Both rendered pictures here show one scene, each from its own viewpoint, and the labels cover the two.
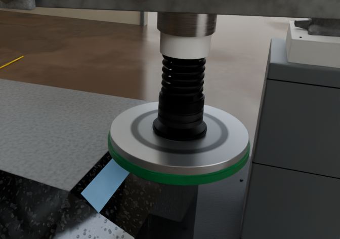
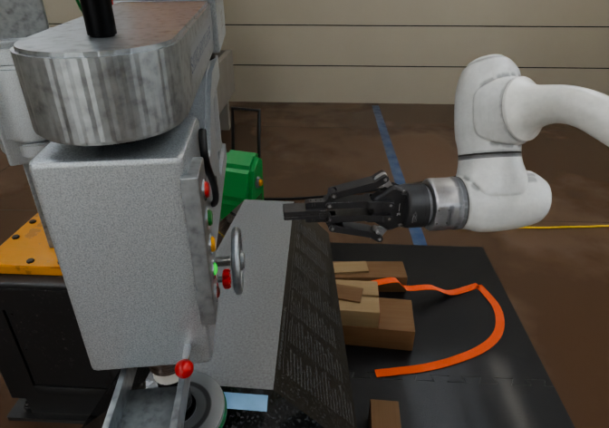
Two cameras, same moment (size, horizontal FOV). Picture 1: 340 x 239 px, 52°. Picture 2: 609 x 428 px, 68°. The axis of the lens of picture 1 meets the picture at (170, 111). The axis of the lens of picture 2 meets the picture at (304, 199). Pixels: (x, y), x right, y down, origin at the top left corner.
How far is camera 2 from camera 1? 1.18 m
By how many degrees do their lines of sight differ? 69
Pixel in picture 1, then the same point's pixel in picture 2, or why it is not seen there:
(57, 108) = (244, 336)
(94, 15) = not seen: outside the picture
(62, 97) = (262, 333)
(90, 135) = (206, 368)
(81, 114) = (237, 352)
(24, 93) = (263, 311)
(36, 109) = (238, 327)
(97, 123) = (224, 365)
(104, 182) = not seen: hidden behind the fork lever
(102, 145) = not seen: hidden behind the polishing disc
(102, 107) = (252, 359)
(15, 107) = (238, 317)
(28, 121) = (220, 331)
